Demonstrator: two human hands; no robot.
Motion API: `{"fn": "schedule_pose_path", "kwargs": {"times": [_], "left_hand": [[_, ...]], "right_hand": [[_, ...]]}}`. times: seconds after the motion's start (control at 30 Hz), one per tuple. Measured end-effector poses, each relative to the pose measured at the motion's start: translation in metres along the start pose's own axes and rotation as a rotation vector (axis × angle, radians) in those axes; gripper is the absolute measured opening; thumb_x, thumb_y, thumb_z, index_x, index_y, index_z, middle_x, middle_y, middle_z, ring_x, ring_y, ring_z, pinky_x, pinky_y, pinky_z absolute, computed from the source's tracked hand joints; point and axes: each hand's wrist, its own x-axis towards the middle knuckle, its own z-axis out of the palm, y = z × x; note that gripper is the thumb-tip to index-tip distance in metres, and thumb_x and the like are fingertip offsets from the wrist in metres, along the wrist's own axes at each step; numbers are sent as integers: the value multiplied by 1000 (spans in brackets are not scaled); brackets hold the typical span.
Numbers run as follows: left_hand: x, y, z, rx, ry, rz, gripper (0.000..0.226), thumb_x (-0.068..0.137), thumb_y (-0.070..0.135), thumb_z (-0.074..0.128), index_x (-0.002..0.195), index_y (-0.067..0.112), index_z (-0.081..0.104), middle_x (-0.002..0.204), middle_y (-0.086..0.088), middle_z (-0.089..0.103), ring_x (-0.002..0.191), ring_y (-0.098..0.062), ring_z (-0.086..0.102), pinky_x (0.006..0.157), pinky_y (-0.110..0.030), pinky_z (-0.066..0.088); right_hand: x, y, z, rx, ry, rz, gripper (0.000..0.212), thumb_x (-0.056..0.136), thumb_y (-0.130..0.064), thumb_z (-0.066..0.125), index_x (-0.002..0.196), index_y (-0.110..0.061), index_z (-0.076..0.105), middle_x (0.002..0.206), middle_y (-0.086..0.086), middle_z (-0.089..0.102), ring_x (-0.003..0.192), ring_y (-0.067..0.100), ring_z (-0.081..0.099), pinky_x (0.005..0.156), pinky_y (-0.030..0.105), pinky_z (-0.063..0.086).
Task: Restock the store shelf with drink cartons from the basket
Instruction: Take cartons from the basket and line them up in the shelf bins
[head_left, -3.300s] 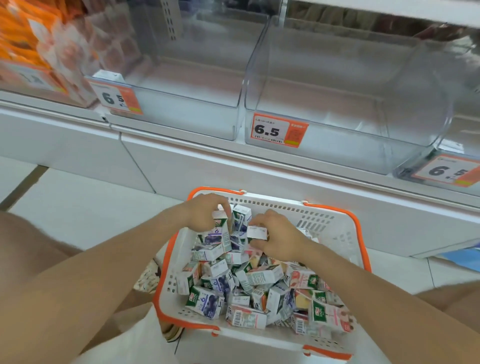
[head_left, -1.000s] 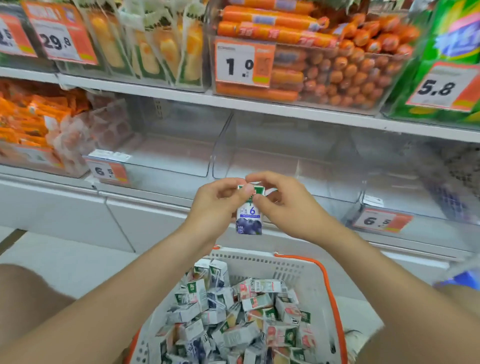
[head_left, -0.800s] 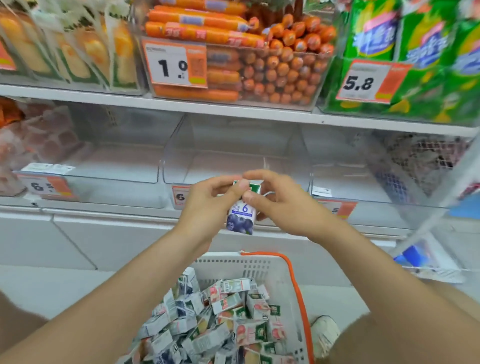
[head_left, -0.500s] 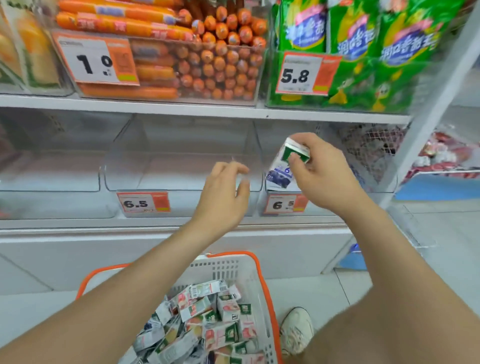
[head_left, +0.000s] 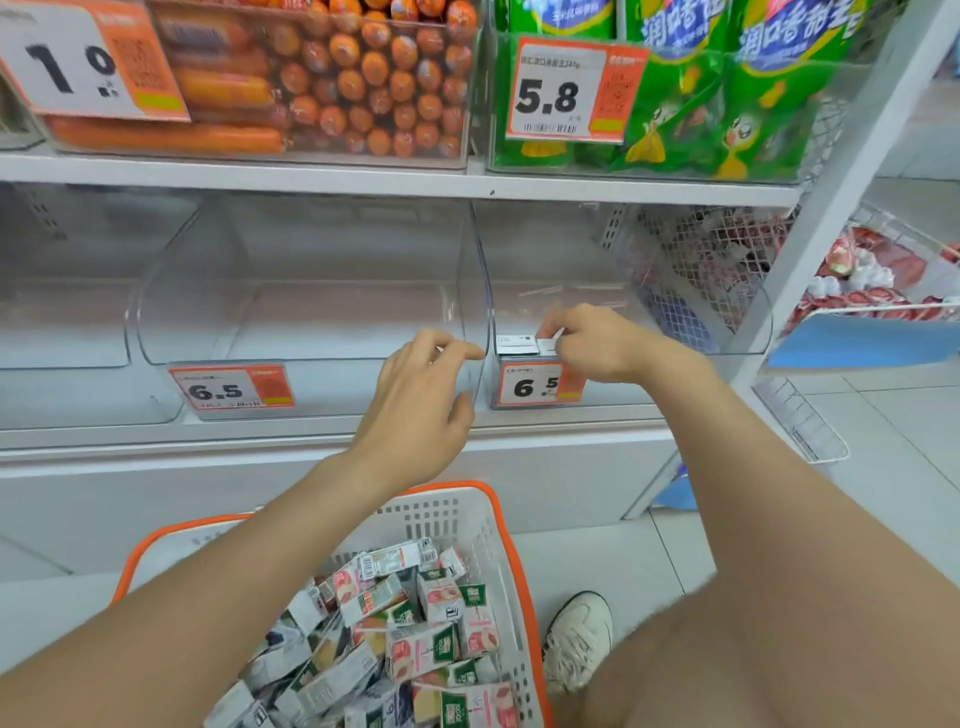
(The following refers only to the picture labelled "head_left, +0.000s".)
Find blue panel wire basket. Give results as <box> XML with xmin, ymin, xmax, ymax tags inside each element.
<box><xmin>650</xmin><ymin>463</ymin><xmax>700</xmax><ymax>513</ymax></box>
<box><xmin>764</xmin><ymin>200</ymin><xmax>960</xmax><ymax>374</ymax></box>

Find orange white price tag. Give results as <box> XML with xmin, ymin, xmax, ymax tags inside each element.
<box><xmin>504</xmin><ymin>35</ymin><xmax>652</xmax><ymax>145</ymax></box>
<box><xmin>167</xmin><ymin>363</ymin><xmax>297</xmax><ymax>412</ymax></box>
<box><xmin>0</xmin><ymin>0</ymin><xmax>191</xmax><ymax>123</ymax></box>
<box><xmin>494</xmin><ymin>361</ymin><xmax>588</xmax><ymax>410</ymax></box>

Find person's right forearm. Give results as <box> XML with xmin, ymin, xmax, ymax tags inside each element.
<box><xmin>648</xmin><ymin>356</ymin><xmax>960</xmax><ymax>624</ymax></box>

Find pile of small juice cartons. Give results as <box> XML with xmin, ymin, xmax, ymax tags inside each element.
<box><xmin>202</xmin><ymin>536</ymin><xmax>523</xmax><ymax>728</ymax></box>

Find person's right white shoe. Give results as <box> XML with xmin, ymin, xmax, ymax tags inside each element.
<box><xmin>541</xmin><ymin>590</ymin><xmax>615</xmax><ymax>695</ymax></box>

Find person's left hand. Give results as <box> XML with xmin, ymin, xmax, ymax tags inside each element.
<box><xmin>348</xmin><ymin>329</ymin><xmax>487</xmax><ymax>493</ymax></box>

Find person's right leg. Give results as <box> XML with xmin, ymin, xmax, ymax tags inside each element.
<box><xmin>558</xmin><ymin>562</ymin><xmax>960</xmax><ymax>728</ymax></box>

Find white shopping basket orange handles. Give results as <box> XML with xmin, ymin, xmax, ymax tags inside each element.
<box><xmin>110</xmin><ymin>479</ymin><xmax>556</xmax><ymax>728</ymax></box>

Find stack of orange sausages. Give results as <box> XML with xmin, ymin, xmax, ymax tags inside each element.
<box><xmin>44</xmin><ymin>0</ymin><xmax>481</xmax><ymax>160</ymax></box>

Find person's left forearm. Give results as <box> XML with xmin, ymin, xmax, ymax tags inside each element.
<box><xmin>0</xmin><ymin>449</ymin><xmax>466</xmax><ymax>728</ymax></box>

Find stack of green packets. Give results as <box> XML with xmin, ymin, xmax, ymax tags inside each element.
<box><xmin>491</xmin><ymin>0</ymin><xmax>875</xmax><ymax>183</ymax></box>

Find person's right hand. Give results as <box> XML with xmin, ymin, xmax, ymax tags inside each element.
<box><xmin>538</xmin><ymin>303</ymin><xmax>714</xmax><ymax>388</ymax></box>

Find heap of red white packets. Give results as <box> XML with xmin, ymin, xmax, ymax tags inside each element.
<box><xmin>779</xmin><ymin>221</ymin><xmax>960</xmax><ymax>322</ymax></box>

